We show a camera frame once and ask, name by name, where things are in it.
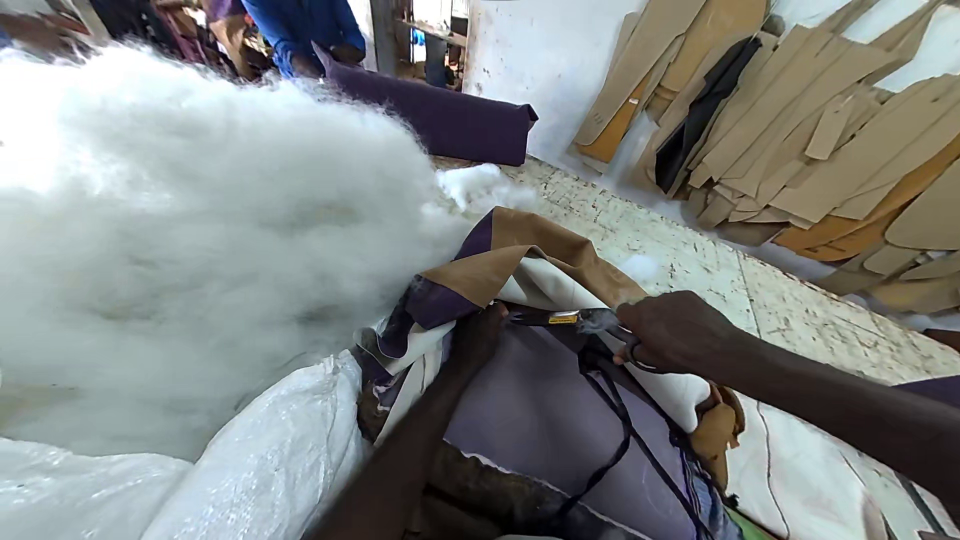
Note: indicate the person's right hand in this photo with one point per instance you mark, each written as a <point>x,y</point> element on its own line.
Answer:
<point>679,330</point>

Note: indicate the person's left hand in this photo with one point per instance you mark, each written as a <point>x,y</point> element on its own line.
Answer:
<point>478,337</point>

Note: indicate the person's right fingers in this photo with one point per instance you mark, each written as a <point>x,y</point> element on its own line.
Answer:
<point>630,316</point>

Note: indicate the person's left fingers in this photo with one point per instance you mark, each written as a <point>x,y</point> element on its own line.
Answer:
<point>499,310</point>

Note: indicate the black scissors with yellow label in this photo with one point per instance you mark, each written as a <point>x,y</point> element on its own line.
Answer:
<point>534,318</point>

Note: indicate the brown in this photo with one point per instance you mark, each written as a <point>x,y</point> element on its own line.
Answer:
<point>555,225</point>

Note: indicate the person's left forearm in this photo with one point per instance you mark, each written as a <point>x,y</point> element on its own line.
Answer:
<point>405,450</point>

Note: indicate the person's right forearm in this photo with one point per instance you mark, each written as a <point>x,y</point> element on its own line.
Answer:
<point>840,401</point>

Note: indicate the small white stuffing tuft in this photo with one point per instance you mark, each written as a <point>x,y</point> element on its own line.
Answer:
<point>640,267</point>

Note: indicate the white stuffing clump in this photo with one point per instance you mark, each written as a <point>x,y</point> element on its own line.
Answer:
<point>484,189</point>

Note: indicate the brown fabric scrap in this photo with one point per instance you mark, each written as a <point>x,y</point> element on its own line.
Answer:
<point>716,439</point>

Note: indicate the dark purple long cushion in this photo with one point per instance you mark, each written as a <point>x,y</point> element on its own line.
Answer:
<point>465,124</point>

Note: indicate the black hanging piece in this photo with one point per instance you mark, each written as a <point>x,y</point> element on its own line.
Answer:
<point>697,120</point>

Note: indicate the white fabric with seam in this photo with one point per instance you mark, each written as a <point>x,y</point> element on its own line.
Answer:
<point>802,472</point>

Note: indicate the green fabric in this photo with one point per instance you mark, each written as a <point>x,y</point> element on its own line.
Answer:
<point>746,528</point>

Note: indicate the bunch of brown cardboard patterns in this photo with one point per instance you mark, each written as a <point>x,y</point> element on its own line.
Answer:
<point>810,127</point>

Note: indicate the white plastic sack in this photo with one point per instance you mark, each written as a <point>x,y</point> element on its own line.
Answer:
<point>277,457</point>

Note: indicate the pile of white fibre stuffing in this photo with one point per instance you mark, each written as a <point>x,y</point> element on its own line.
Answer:
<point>225,210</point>

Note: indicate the purple fabric piece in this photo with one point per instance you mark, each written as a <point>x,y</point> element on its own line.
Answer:
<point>937,388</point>

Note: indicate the pile of mixed fabrics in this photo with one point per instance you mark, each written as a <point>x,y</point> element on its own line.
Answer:
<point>176,30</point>

